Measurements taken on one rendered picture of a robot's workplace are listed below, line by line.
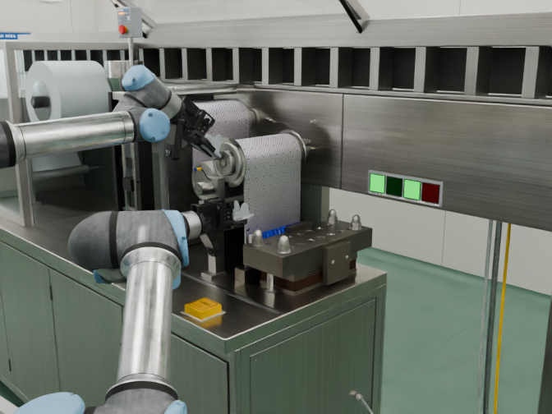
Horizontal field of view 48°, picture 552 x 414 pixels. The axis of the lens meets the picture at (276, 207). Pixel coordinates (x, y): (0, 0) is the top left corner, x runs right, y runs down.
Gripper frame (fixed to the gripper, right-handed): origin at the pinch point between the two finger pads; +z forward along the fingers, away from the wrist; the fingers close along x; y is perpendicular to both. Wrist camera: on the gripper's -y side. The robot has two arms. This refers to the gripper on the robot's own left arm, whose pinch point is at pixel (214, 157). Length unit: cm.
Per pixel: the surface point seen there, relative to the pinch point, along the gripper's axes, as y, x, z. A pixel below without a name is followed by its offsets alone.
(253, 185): -1.2, -7.5, 11.6
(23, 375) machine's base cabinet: -93, 103, 48
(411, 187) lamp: 17, -43, 33
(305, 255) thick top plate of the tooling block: -13.6, -27.2, 23.8
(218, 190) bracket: -7.2, -0.2, 7.1
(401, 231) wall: 93, 113, 273
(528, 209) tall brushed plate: 17, -76, 34
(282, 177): 7.2, -7.5, 20.6
